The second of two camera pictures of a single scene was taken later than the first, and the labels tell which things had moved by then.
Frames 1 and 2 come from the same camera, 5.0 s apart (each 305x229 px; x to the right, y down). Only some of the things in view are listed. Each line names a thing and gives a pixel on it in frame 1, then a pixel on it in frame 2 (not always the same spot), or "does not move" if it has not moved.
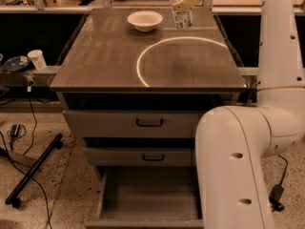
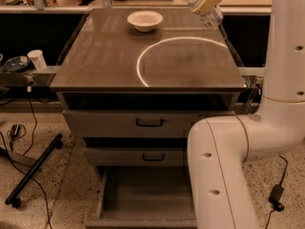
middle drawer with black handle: (133, 156) does not move
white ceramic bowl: (145, 20) does not move
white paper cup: (37, 58) does not move
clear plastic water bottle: (182, 17) to (212, 18)
